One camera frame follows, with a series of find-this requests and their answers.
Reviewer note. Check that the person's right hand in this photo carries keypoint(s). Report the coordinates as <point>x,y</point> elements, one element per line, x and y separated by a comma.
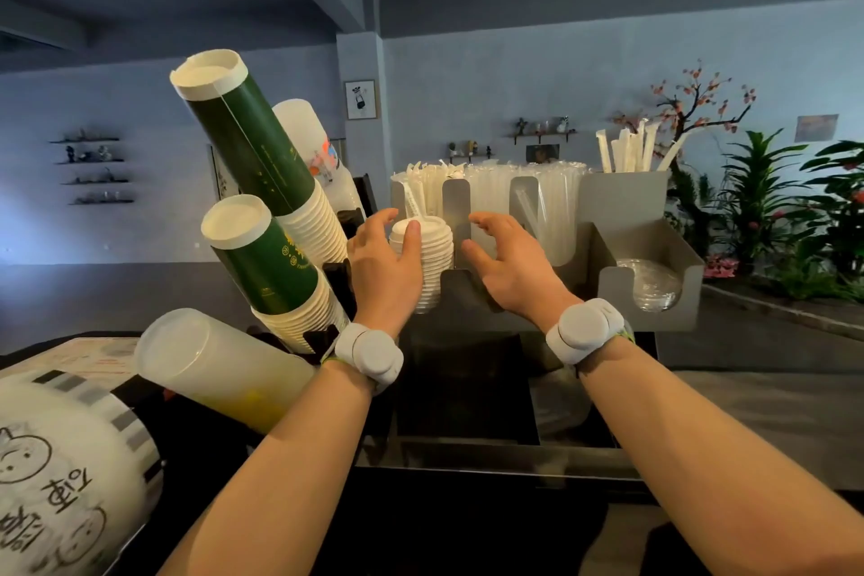
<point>523,278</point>

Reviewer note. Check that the person's left hand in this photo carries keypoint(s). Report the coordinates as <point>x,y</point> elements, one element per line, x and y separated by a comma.
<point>381,278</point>

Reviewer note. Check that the person's left thumb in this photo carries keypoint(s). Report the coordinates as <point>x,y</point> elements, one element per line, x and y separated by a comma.
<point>413,245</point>

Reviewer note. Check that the person's right thumb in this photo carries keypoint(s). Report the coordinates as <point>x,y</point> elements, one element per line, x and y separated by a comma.
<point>478,259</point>

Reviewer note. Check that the stack of white cup lids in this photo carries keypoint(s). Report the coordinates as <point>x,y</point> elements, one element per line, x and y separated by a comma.
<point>435,265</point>

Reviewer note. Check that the person's left forearm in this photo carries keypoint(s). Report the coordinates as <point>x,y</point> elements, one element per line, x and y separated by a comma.
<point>270,474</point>

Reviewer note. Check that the person's right forearm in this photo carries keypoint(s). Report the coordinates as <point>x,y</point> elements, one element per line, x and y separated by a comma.
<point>715,461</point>

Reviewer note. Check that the bundle of thin wrapped straws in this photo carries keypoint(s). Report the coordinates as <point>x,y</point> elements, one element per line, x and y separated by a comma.
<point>428,181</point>

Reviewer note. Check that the bundle of clear wide straws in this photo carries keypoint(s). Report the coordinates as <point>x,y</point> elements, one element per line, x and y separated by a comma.
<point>557,211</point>

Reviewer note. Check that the white left wrist tracker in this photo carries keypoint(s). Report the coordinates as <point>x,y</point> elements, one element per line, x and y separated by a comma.
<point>368,353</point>

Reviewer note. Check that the white wrist tracker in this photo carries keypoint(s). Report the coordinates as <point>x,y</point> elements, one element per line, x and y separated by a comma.
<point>587,329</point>
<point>368,353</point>

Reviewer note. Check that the white right wrist tracker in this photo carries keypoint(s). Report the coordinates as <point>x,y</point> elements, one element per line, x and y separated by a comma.
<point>587,329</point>

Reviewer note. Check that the black recessed counter bin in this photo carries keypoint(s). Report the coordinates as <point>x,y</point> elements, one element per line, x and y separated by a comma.
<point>466,393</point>

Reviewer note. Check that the translucent printed cup stack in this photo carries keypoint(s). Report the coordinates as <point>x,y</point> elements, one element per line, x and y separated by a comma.
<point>314,150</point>

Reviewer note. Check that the short green sleeved cup stack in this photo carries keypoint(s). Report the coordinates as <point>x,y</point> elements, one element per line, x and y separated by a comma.
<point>273,265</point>

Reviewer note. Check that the grey metal counter organizer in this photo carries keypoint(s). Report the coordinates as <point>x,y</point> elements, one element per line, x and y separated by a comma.
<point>628,204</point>

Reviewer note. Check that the stack of clear flat lids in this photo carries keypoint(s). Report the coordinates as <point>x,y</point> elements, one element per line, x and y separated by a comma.
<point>651,285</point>

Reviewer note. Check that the tall green sleeved cup stack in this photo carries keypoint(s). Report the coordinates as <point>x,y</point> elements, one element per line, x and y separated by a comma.
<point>260,150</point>

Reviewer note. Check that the bundle of white paper straws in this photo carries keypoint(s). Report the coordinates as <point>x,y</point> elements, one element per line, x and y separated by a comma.
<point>631,147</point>

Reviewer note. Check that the frosted plastic cup stack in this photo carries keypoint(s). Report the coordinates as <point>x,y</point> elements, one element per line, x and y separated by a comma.
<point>216,370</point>

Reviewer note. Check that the pink blossom tree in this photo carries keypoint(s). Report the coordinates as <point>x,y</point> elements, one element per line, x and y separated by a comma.
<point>695,103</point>

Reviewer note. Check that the green leafy plants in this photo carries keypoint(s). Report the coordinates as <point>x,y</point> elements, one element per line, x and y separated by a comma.
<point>776,211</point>

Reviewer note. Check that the printed paper sheet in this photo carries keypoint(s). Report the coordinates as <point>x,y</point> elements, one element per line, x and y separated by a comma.
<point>74,359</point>

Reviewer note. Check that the printed sealing film roll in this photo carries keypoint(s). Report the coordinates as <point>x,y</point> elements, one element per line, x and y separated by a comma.
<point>64,474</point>

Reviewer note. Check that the low wall shelf with figurines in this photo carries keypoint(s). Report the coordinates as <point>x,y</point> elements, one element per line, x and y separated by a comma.
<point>469,151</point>

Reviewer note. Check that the dark wall picture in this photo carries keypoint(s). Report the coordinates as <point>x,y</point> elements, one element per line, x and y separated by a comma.
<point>542,154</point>

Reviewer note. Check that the small wall shelf with figurines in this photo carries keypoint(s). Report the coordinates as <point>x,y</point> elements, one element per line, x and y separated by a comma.
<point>543,130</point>

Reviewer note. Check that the framed wall picture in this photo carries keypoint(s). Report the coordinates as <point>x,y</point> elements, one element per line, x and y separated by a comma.
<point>361,100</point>

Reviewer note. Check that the set of dark wall shelves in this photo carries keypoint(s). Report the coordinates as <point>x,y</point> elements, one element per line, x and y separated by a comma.
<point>93,170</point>

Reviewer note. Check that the grey wall sign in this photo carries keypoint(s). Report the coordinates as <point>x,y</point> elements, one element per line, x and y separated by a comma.
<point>816,128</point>

